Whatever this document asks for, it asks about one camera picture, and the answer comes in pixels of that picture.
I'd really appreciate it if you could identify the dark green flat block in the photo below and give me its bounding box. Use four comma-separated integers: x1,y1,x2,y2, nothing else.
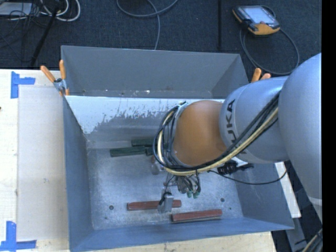
109,145,148,158
131,138,156,148

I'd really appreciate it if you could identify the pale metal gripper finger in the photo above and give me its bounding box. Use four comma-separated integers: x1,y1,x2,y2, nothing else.
165,194,175,213
157,195,167,214

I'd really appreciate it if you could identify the grey metal bin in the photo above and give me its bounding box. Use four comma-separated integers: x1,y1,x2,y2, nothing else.
60,45,295,252

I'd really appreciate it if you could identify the black cylinder on white bracket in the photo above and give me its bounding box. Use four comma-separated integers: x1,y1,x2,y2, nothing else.
217,160,255,176

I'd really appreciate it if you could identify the red-brown flat block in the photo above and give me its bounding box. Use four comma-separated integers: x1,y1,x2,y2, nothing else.
127,199,182,212
170,208,223,223

